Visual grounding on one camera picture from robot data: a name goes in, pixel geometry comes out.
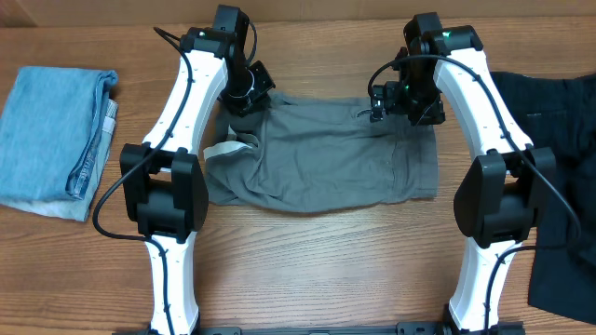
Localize grey shorts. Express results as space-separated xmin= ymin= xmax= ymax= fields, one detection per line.
xmin=204 ymin=92 xmax=439 ymax=213

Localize black shorts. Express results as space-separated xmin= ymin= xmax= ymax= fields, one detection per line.
xmin=492 ymin=72 xmax=595 ymax=323

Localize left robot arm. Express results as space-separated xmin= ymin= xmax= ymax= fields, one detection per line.
xmin=120 ymin=5 xmax=275 ymax=334

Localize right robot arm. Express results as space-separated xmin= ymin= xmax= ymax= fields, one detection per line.
xmin=368 ymin=12 xmax=556 ymax=334

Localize folded blue jeans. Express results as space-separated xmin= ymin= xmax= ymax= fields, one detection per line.
xmin=1 ymin=66 xmax=118 ymax=201

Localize brown cardboard back wall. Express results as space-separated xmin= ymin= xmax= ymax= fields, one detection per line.
xmin=1 ymin=0 xmax=595 ymax=27

